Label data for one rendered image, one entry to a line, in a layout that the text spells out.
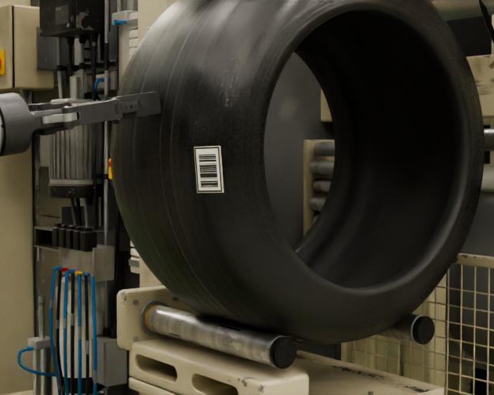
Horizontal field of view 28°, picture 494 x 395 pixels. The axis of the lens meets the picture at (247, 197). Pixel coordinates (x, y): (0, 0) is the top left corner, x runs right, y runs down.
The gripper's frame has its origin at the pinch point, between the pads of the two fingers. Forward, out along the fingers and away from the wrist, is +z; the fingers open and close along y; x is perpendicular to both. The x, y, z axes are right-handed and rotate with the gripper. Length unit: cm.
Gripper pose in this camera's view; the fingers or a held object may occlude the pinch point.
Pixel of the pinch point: (135, 105)
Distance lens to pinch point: 132.6
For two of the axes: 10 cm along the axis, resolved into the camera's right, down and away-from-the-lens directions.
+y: -6.0, -0.4, 8.0
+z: 7.9, -1.8, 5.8
